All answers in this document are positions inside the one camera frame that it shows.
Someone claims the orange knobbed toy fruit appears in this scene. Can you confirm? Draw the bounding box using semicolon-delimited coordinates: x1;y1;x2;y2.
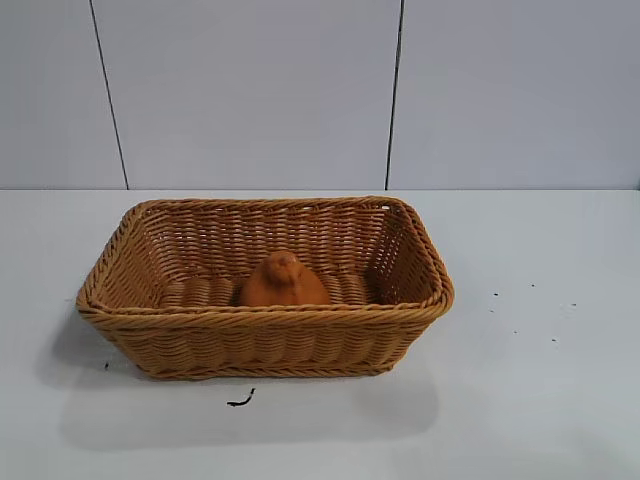
238;251;332;307

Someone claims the tan woven wicker basket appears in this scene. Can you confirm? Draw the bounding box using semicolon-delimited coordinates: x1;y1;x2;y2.
74;195;457;380

